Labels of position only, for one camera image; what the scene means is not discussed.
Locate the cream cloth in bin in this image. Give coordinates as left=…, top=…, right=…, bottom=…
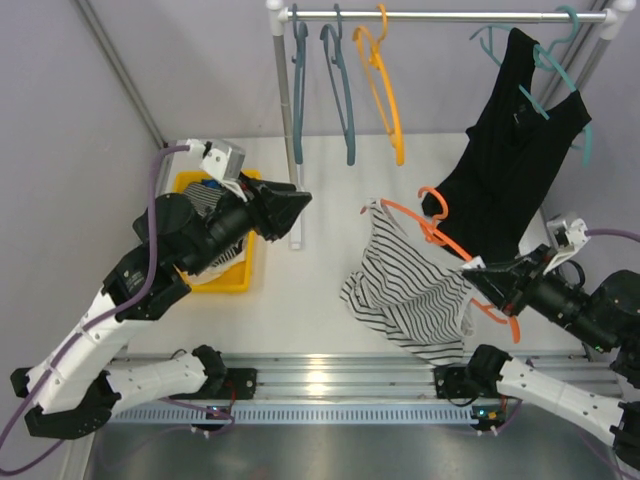
left=187, top=249, right=246, bottom=285

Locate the teal plastic hanger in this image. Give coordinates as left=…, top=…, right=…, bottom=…
left=469, top=5, right=595, bottom=167

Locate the blue garment in bin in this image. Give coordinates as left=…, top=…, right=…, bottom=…
left=201, top=178, right=222, bottom=189

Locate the white garment rack frame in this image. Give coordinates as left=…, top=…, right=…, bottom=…
left=265, top=0, right=636, bottom=264

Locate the aluminium rail base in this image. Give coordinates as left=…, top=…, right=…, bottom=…
left=114, top=352, right=619, bottom=401

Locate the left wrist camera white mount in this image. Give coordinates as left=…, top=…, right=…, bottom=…
left=185, top=139, right=247, bottom=202

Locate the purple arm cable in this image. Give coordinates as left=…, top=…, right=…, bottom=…
left=479, top=227, right=640, bottom=480
left=0, top=142, right=236, bottom=476

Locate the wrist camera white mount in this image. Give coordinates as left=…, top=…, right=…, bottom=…
left=544, top=213, right=588, bottom=274
left=185, top=139, right=247, bottom=202

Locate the white slotted cable duct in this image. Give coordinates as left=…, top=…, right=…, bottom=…
left=111, top=402, right=478, bottom=425

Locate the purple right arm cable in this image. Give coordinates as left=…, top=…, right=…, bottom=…
left=479, top=227, right=640, bottom=480

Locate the yellow plastic hanger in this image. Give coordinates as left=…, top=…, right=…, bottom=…
left=352, top=3, right=405, bottom=166

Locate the yellow plastic bin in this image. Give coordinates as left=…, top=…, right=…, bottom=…
left=172, top=169, right=261, bottom=294

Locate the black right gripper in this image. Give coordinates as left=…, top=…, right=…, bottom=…
left=461, top=241, right=615, bottom=352

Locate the grey-blue hanger outer left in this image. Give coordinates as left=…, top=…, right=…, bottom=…
left=290, top=4, right=308, bottom=165

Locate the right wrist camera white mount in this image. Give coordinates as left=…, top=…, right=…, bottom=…
left=544, top=213, right=588, bottom=274

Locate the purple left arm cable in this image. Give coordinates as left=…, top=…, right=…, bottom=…
left=0, top=142, right=236, bottom=476

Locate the black tank top hanging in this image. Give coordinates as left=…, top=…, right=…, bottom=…
left=422, top=28, right=591, bottom=263

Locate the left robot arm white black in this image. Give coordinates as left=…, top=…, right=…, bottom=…
left=11, top=175, right=312, bottom=440

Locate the grey-blue hanger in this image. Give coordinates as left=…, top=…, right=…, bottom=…
left=290, top=4, right=308, bottom=165
left=320, top=3, right=356, bottom=166

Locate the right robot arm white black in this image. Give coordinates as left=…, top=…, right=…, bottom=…
left=434, top=245, right=639, bottom=468

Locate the dark striped garment in bin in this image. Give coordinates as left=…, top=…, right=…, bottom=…
left=183, top=182, right=248, bottom=255

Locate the white black striped tank top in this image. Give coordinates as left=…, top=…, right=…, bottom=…
left=340, top=199, right=477, bottom=366

